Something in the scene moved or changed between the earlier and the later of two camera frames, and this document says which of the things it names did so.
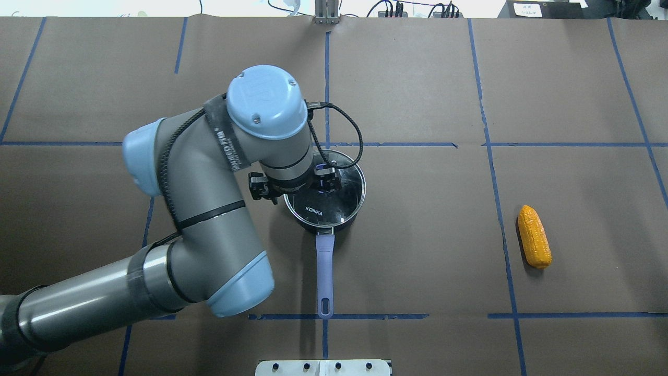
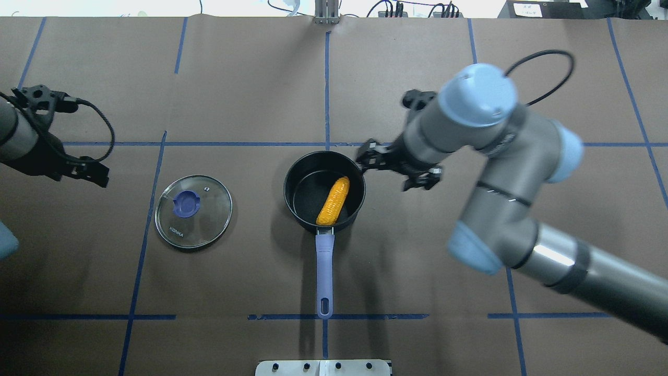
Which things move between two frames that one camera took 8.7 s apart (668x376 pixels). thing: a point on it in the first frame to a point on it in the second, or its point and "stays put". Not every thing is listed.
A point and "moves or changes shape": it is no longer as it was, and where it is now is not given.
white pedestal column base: [337, 367] stays put
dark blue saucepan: [325, 211] stays put
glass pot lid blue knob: [334, 209] moves or changes shape
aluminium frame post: [326, 12] stays put
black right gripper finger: [330, 179] to [87, 168]
